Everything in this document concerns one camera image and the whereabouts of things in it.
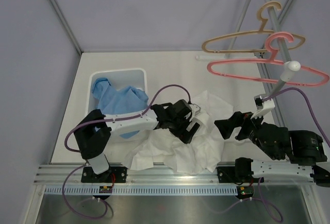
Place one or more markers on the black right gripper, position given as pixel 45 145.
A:
pixel 226 126

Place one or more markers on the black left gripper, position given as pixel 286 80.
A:
pixel 183 134

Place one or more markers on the white shirt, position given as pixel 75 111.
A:
pixel 203 152

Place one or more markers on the blue shirt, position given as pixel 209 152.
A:
pixel 113 102

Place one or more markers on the beige wooden hanger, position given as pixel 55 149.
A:
pixel 261 31

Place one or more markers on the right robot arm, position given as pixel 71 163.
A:
pixel 299 152

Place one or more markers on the white plastic basket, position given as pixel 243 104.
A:
pixel 119 79

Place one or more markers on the grey rack pole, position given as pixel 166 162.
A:
pixel 290 68

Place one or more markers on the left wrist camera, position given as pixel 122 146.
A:
pixel 195 110

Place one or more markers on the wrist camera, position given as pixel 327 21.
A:
pixel 263 106
pixel 195 110

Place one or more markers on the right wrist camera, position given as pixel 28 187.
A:
pixel 263 106

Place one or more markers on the aluminium rail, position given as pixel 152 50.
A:
pixel 175 175

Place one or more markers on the white slotted cable duct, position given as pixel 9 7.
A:
pixel 151 190

